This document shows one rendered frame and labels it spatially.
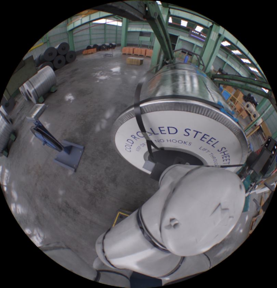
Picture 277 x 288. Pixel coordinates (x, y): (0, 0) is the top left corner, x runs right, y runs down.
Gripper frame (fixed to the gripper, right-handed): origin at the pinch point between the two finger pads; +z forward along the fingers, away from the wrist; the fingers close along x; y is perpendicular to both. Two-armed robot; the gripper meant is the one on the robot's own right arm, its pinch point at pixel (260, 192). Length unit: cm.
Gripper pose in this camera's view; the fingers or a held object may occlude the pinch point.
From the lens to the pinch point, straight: 86.0
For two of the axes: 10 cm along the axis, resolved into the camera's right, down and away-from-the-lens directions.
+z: -1.0, -3.6, 9.3
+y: -8.0, -5.3, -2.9
